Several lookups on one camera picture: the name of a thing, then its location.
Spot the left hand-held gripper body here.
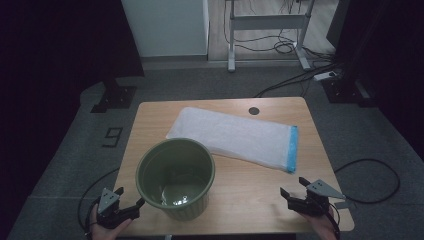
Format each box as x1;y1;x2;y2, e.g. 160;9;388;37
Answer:
95;188;136;230

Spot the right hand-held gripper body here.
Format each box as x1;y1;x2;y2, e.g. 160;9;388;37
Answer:
287;179;347;217

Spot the green plastic trash can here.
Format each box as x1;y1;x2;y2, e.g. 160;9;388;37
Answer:
135;137;216;222

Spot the white plastic bag blue band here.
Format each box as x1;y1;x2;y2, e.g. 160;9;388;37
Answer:
165;106;299;174

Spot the person's left hand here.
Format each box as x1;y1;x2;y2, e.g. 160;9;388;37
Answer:
90;204;133;240

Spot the person's right hand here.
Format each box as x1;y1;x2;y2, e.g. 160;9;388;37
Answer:
299;212;338;240

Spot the black stand base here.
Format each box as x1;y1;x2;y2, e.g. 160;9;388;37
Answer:
321;77;378;108
90;77;138;114

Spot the white power strip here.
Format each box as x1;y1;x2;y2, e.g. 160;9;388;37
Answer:
313;70;338;82

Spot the white cabinet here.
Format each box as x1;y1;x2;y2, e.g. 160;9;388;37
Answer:
120;0;210;58

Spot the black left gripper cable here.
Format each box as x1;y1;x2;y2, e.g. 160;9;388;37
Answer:
77;167;120;236

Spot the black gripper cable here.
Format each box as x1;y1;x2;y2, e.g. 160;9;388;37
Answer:
334;158;401;205
77;167;120;236

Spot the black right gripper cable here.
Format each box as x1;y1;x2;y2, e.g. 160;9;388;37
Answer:
334;158;401;205

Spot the black floor cable bundle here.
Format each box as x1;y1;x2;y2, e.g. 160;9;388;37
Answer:
222;0;338;99

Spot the grey metal desk frame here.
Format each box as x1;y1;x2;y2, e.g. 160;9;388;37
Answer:
225;0;316;73

